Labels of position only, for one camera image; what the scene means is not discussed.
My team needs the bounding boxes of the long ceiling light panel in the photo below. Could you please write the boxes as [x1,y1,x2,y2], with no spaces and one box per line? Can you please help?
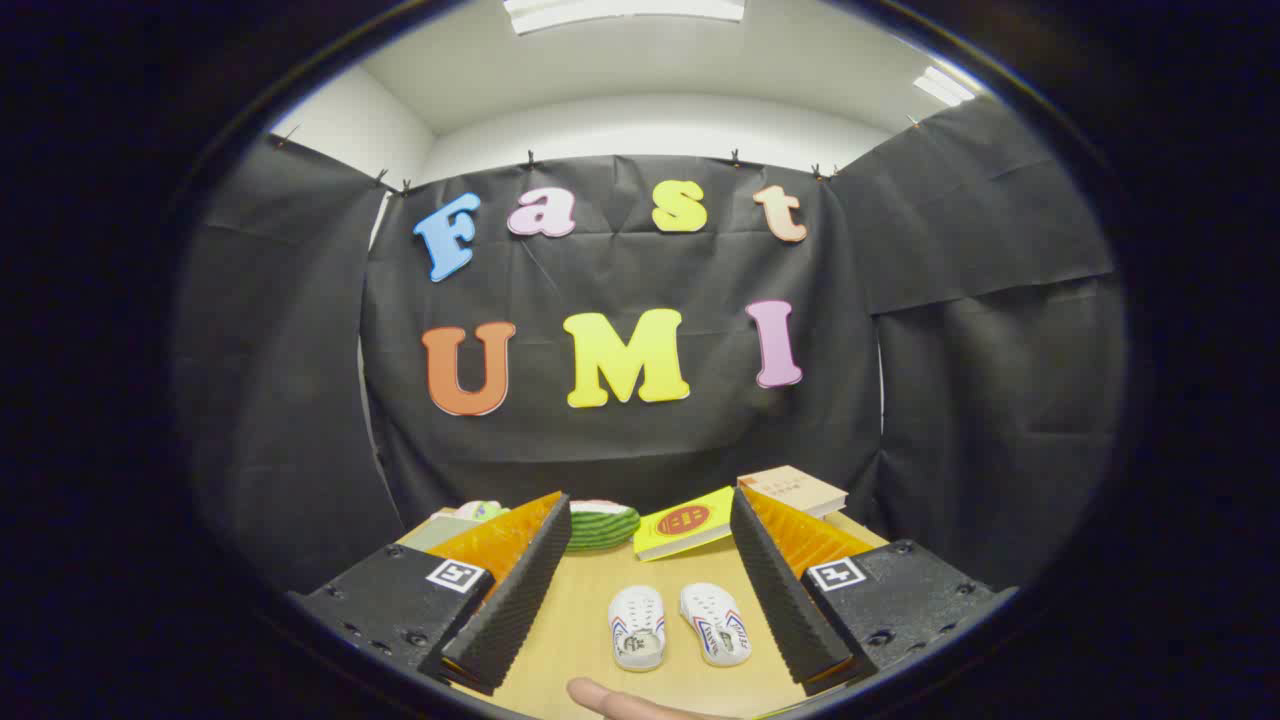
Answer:
[503,0,747,36]

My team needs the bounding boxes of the small ceiling light panel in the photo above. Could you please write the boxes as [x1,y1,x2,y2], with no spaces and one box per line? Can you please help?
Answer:
[912,65,977,108]

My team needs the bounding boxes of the watermelon slice plush toy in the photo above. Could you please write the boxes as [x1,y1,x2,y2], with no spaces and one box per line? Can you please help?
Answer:
[565,500,642,553]

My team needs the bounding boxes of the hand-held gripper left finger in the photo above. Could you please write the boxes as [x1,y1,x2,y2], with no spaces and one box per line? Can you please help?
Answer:
[290,492,573,694]

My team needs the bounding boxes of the white canvas shoe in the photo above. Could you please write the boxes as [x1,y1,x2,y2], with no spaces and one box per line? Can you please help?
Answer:
[609,585,667,673]
[680,583,752,668]

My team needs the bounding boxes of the beige fabric storage box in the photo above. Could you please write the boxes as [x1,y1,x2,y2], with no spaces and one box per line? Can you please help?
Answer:
[395,510,483,553]

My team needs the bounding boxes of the tan cover book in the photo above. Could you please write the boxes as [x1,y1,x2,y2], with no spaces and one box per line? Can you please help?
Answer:
[737,465,849,521]

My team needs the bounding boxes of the yellow book with red circle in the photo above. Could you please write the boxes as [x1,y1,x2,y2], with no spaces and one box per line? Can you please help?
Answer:
[633,486,736,562]

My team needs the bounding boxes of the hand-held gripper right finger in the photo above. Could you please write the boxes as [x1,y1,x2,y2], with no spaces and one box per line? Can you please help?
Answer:
[733,487,1016,696]

